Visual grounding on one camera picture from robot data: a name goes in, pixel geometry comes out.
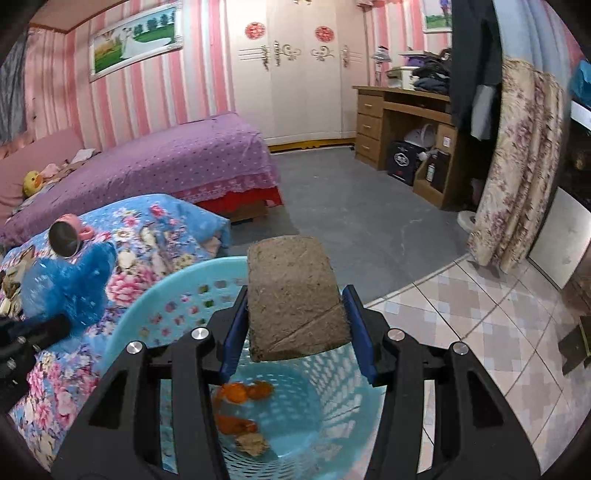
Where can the brown paper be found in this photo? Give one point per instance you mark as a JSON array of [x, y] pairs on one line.
[[253, 445]]

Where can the small orange wrapper piece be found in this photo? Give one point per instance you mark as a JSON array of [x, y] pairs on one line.
[[261, 391]]

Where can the floral blanket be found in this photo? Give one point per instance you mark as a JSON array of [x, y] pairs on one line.
[[152, 230]]

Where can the pink covered headboard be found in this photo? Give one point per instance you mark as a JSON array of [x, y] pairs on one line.
[[27, 157]]

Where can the purple dotted bed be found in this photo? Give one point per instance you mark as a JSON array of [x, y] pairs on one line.
[[184, 157]]

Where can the pink steel mug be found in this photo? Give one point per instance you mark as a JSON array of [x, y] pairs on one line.
[[62, 237]]

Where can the dark hanging coat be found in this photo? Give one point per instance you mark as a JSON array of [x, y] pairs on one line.
[[475, 69]]

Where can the pink cloth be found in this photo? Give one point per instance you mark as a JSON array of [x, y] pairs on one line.
[[48, 170]]

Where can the grey hanging cloth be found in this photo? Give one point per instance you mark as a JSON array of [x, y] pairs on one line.
[[14, 83]]

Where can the pile of dark clothes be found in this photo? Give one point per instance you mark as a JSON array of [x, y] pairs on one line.
[[431, 74]]

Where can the red round paper decoration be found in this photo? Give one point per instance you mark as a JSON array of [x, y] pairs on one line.
[[324, 34], [252, 30]]

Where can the orange plastic cap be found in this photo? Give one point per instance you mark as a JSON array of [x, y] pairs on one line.
[[231, 394]]

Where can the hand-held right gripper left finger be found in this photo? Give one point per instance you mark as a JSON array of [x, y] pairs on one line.
[[233, 337]]

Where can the silver desk lamp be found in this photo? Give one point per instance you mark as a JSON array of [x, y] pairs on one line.
[[381, 57]]

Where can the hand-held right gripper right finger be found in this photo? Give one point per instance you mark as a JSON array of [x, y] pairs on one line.
[[360, 332]]

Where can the white wardrobe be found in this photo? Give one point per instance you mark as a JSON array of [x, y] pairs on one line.
[[295, 92]]

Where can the yellow duck plush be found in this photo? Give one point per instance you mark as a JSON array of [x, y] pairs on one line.
[[32, 182]]

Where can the blue plastic bag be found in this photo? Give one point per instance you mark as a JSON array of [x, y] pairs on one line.
[[69, 281]]

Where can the small wall poster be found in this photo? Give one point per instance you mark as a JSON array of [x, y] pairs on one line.
[[436, 18]]

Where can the white round appliance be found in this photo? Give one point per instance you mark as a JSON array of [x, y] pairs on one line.
[[420, 136]]

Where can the floral curtain with blue top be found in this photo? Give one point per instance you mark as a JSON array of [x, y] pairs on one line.
[[517, 161]]

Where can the white box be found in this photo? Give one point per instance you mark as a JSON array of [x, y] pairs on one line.
[[404, 77]]

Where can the orange snack wrapper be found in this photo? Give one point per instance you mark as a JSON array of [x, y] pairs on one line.
[[235, 424]]

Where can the framed wall picture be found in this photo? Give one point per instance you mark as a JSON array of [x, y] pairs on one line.
[[134, 39]]

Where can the black cardboard box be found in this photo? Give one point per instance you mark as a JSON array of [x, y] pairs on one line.
[[404, 161]]

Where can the wooden desk with drawers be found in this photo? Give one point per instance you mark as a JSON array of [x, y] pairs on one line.
[[369, 120]]

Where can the white panel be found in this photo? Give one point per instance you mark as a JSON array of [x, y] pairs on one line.
[[561, 235]]

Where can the brown cardboard tube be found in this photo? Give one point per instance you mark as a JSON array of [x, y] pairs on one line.
[[295, 300]]

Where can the light blue plastic basket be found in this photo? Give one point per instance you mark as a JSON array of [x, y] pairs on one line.
[[304, 415]]

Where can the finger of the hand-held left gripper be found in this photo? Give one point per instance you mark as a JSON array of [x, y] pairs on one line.
[[51, 330]]

